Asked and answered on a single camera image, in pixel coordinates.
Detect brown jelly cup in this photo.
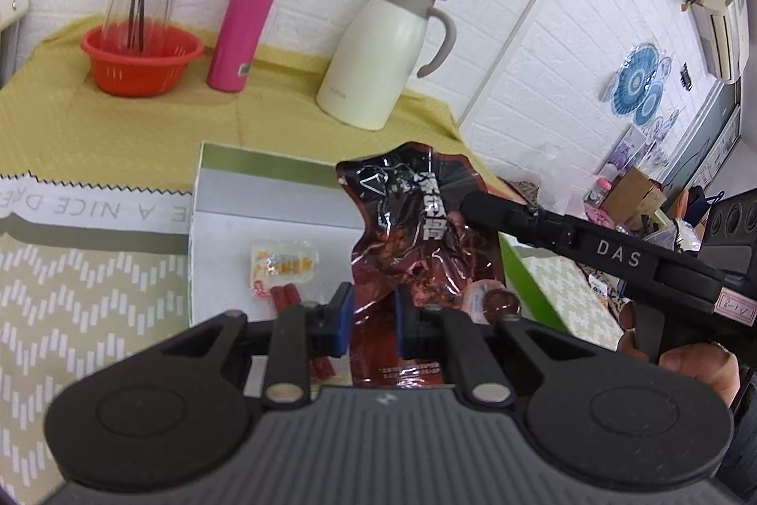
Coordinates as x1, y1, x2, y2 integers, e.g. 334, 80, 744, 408
485, 289, 522, 325

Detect dark red shiny snack packet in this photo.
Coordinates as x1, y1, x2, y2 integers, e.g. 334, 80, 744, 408
336, 141, 510, 389

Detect white box with green rim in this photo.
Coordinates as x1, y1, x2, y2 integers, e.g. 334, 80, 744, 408
187, 142, 567, 395

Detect blue paper fan decoration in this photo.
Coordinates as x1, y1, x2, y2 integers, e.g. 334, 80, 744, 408
602, 42, 675, 127

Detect pink thermos bottle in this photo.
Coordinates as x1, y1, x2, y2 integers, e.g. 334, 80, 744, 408
206, 0, 282, 93

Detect pink jelly cup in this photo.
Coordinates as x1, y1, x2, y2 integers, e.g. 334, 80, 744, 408
463, 285, 492, 325

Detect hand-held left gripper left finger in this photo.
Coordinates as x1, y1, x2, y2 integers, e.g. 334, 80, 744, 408
155, 283, 356, 404

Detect person's right hand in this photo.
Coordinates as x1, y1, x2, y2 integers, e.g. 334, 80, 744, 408
618, 298, 741, 412

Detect brown cardboard box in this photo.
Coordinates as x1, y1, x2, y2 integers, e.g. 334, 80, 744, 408
603, 168, 667, 229

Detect white air conditioner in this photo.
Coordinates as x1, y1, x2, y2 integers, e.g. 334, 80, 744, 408
689, 0, 752, 83

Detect red plastic basket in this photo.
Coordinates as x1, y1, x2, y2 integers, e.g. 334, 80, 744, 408
81, 25, 205, 97

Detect small wall pictures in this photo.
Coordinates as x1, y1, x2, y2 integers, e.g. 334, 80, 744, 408
609, 108, 681, 170

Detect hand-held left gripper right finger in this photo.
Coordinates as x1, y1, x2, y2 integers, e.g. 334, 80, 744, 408
395, 285, 595, 405

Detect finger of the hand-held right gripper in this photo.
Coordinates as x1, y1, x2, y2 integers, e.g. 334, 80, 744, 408
461, 191, 592, 258

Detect yellow dotted tablecloth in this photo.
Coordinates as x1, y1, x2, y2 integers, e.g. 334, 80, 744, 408
0, 13, 466, 199

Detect cream thermal jug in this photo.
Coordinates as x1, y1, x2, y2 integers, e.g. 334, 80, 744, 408
316, 0, 458, 131

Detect red sausage snack pack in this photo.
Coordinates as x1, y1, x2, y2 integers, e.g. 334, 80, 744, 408
269, 283, 339, 381

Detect clear yellow candy packet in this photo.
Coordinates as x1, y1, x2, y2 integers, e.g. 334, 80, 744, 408
249, 241, 321, 299

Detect pink lidded jar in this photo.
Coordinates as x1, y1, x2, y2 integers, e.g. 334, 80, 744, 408
585, 177, 614, 208

